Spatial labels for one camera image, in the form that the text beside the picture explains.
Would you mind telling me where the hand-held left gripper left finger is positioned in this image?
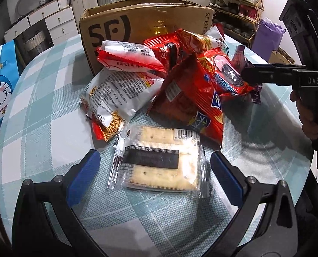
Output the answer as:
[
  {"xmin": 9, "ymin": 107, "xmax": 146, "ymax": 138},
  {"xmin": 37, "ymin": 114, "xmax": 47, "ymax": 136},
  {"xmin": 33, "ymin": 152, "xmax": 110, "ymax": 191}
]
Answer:
[{"xmin": 12, "ymin": 149, "xmax": 106, "ymax": 257}]

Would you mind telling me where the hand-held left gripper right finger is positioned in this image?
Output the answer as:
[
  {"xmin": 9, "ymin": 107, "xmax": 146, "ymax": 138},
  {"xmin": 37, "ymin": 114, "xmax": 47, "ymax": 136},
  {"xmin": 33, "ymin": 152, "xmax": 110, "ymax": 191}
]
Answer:
[{"xmin": 211, "ymin": 151, "xmax": 306, "ymax": 257}]

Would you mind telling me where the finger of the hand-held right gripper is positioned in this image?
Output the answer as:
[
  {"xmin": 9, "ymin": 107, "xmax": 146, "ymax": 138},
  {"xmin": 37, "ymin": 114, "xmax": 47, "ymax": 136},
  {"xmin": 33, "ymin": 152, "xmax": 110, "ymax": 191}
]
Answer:
[
  {"xmin": 266, "ymin": 63, "xmax": 306, "ymax": 72},
  {"xmin": 241, "ymin": 66, "xmax": 296, "ymax": 87}
]

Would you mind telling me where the red cookie packet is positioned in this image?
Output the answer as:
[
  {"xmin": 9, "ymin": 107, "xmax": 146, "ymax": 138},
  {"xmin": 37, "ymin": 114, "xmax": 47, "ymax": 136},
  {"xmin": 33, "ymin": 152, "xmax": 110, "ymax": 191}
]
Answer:
[{"xmin": 202, "ymin": 52, "xmax": 257, "ymax": 97}]

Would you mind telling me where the clear cracker packet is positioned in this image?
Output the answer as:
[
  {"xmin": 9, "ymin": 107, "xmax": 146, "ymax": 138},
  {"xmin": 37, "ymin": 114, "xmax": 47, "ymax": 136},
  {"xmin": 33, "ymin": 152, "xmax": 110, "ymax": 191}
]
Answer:
[{"xmin": 107, "ymin": 122, "xmax": 212, "ymax": 199}]

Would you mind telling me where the white noodle snack packet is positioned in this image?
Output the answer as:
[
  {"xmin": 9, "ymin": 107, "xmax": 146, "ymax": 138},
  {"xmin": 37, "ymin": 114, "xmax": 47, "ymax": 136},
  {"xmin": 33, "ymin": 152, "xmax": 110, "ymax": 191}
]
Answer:
[{"xmin": 80, "ymin": 68, "xmax": 165, "ymax": 143}]

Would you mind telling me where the red and white snack packet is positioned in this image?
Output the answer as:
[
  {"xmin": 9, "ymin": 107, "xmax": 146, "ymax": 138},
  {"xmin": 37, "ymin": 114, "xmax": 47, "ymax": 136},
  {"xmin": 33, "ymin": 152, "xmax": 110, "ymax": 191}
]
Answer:
[{"xmin": 96, "ymin": 40, "xmax": 166, "ymax": 73}]

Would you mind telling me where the brown cardboard box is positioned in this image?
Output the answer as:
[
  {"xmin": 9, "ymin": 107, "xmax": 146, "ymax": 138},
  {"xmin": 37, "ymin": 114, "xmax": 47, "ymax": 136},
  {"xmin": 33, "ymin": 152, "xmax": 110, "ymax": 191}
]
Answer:
[{"xmin": 79, "ymin": 0, "xmax": 215, "ymax": 76}]

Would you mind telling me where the person's right hand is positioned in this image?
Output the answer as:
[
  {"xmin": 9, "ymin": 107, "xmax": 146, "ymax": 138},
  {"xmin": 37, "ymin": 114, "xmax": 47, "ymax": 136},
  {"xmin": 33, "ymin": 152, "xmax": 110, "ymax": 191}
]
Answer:
[{"xmin": 290, "ymin": 90, "xmax": 318, "ymax": 141}]

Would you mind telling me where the printed brown carton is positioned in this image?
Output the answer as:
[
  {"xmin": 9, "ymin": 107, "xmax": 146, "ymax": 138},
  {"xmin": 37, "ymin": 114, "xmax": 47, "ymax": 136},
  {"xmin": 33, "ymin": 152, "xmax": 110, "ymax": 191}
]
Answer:
[{"xmin": 269, "ymin": 47, "xmax": 296, "ymax": 65}]

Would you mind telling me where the small dark red packet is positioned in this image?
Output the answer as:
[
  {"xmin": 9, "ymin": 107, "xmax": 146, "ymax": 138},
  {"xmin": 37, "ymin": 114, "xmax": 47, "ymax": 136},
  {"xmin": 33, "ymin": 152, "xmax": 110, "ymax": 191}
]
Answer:
[{"xmin": 232, "ymin": 45, "xmax": 263, "ymax": 105}]

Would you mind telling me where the purple gift bag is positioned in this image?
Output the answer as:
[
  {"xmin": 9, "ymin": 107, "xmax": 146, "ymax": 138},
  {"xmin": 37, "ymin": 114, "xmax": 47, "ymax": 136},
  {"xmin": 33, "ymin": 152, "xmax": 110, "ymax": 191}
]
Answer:
[{"xmin": 254, "ymin": 17, "xmax": 287, "ymax": 63}]

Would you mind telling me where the red packet with blue lettering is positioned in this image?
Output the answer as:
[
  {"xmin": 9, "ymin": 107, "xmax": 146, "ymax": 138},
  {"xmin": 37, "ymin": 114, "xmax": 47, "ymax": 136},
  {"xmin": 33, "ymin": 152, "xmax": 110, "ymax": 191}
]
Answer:
[{"xmin": 188, "ymin": 56, "xmax": 225, "ymax": 149}]

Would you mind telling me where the wooden shoe rack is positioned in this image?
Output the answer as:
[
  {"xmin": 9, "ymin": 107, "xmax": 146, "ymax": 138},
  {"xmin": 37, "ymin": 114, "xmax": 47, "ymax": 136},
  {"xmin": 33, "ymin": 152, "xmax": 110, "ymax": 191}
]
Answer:
[{"xmin": 207, "ymin": 0, "xmax": 266, "ymax": 48}]

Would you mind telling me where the white foil snack packet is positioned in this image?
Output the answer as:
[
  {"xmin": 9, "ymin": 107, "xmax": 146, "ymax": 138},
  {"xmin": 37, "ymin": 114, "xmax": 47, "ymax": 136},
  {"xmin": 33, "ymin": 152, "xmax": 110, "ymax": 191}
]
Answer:
[{"xmin": 203, "ymin": 23, "xmax": 230, "ymax": 57}]

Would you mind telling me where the orange-red patterned snack packet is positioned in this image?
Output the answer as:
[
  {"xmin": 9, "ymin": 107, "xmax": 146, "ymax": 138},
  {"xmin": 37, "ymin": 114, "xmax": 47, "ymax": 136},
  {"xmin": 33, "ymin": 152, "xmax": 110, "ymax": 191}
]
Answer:
[{"xmin": 175, "ymin": 29, "xmax": 225, "ymax": 59}]

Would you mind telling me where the checkered tablecloth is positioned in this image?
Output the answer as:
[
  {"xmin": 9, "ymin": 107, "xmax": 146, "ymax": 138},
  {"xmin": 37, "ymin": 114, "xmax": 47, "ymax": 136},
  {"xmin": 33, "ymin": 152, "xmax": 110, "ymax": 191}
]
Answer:
[{"xmin": 0, "ymin": 31, "xmax": 318, "ymax": 257}]

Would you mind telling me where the dark red snack packet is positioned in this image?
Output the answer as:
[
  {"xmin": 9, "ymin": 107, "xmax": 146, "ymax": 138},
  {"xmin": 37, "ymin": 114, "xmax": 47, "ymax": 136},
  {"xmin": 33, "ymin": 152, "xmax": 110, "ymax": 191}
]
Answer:
[{"xmin": 147, "ymin": 55, "xmax": 203, "ymax": 125}]

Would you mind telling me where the red packet with black label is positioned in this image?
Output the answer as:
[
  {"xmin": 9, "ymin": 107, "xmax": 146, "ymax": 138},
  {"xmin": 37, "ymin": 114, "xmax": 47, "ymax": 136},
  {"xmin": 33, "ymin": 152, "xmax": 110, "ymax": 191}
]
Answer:
[{"xmin": 143, "ymin": 33, "xmax": 183, "ymax": 69}]

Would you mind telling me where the blue cartoon tote bag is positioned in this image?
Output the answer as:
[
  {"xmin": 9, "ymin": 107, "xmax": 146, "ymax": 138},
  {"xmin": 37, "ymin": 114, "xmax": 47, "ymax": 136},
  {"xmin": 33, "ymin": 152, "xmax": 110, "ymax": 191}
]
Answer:
[{"xmin": 0, "ymin": 40, "xmax": 24, "ymax": 128}]

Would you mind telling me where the woven laundry basket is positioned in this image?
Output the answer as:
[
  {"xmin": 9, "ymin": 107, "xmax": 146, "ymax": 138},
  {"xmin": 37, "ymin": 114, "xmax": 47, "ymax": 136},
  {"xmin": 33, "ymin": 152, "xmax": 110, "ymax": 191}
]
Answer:
[{"xmin": 24, "ymin": 31, "xmax": 48, "ymax": 53}]

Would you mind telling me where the white drawer desk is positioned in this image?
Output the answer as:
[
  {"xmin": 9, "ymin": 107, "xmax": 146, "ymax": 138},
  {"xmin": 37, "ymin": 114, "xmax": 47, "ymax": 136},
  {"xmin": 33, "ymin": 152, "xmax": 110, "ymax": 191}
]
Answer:
[{"xmin": 4, "ymin": 0, "xmax": 81, "ymax": 50}]

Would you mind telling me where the beige suitcase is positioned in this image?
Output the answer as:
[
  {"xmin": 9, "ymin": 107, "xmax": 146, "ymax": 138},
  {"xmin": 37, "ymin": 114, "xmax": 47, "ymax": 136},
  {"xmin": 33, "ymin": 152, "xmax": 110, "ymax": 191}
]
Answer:
[{"xmin": 69, "ymin": 0, "xmax": 98, "ymax": 21}]

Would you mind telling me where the grey arched frame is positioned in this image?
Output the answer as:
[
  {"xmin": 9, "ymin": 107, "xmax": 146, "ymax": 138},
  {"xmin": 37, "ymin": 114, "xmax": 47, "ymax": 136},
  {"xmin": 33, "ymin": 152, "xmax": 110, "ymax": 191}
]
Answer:
[{"xmin": 16, "ymin": 0, "xmax": 54, "ymax": 15}]

